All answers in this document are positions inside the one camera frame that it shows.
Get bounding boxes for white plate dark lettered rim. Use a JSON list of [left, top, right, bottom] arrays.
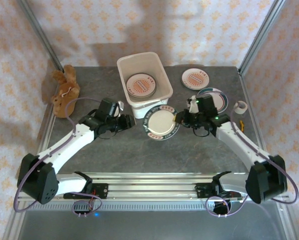
[[142, 104, 182, 141]]

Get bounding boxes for white plate red characters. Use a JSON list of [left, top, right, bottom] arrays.
[[125, 72, 157, 101]]

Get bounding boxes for white plastic bin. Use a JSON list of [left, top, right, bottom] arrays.
[[116, 51, 174, 120]]

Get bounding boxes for white plate broad teal rim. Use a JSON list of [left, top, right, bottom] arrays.
[[196, 87, 229, 113]]

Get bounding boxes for beige tape roll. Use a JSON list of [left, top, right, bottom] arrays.
[[233, 100, 249, 115]]

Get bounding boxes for brown plush toy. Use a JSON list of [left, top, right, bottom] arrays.
[[50, 64, 81, 119]]

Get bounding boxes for grey metal front panel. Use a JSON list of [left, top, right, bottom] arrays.
[[4, 199, 299, 240]]

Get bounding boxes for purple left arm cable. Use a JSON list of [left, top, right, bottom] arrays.
[[13, 96, 103, 213]]

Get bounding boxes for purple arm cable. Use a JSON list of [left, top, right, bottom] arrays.
[[13, 96, 103, 213], [196, 91, 299, 218]]

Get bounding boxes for aluminium table side rail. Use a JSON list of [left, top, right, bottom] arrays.
[[238, 71, 269, 161], [35, 83, 60, 173]]

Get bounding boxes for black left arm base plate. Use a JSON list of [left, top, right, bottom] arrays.
[[63, 183, 109, 200]]

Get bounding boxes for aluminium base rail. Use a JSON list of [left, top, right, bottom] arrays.
[[15, 172, 289, 202]]

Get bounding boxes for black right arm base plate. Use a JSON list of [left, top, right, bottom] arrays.
[[195, 182, 241, 201]]

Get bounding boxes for small black cable hub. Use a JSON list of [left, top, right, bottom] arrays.
[[213, 199, 233, 217], [71, 199, 95, 217]]

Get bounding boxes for aluminium frame post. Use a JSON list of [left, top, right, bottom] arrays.
[[16, 0, 63, 68], [238, 0, 288, 76]]

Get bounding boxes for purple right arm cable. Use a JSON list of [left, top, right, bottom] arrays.
[[196, 91, 299, 218]]

